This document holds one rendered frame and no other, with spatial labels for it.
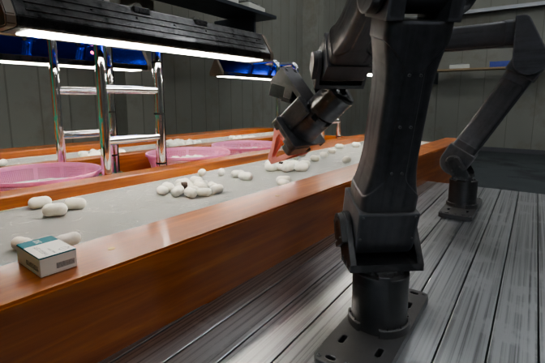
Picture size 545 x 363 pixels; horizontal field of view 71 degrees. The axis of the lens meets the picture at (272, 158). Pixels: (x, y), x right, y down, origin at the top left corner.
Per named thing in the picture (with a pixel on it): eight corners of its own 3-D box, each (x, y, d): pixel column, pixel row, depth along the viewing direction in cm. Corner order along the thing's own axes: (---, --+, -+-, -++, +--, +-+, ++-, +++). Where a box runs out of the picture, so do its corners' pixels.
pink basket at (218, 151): (242, 175, 133) (242, 147, 131) (208, 192, 108) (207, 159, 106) (175, 171, 141) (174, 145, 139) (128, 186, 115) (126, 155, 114)
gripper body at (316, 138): (268, 123, 67) (294, 96, 63) (302, 121, 75) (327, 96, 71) (287, 153, 65) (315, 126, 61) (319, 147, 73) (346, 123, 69)
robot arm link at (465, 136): (434, 165, 92) (525, 39, 79) (439, 161, 98) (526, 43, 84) (457, 180, 90) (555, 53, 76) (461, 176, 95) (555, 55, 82)
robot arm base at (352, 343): (311, 292, 37) (382, 314, 33) (379, 233, 53) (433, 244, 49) (310, 365, 38) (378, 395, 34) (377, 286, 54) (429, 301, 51)
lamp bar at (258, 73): (302, 81, 212) (302, 67, 211) (221, 75, 163) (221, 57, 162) (290, 81, 217) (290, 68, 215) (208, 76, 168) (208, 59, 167)
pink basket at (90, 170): (118, 195, 104) (117, 161, 103) (76, 228, 78) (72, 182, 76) (18, 197, 102) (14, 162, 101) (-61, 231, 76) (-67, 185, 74)
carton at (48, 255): (78, 266, 39) (76, 247, 39) (40, 278, 36) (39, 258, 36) (53, 251, 43) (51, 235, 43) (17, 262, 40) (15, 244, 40)
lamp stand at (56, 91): (125, 184, 118) (116, 35, 111) (57, 197, 102) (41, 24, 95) (95, 177, 129) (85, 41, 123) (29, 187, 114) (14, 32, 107)
